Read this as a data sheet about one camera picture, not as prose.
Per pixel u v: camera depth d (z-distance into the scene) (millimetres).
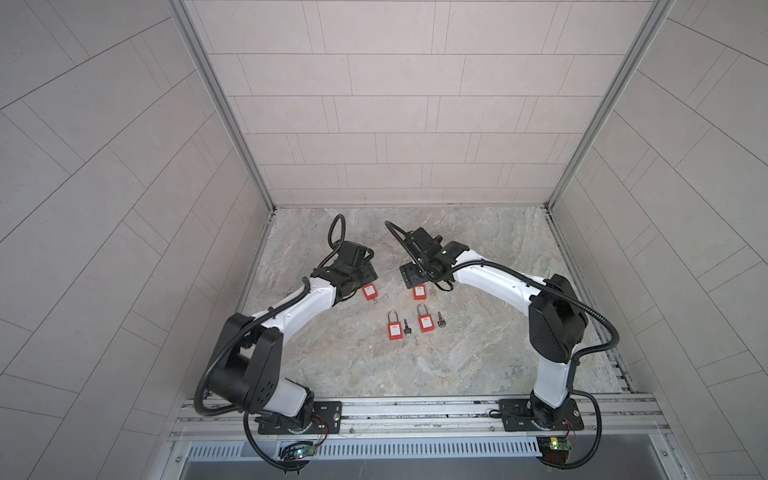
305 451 643
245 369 417
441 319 881
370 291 913
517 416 711
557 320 467
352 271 666
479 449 679
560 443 683
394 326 846
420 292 913
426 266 649
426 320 863
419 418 725
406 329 852
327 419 705
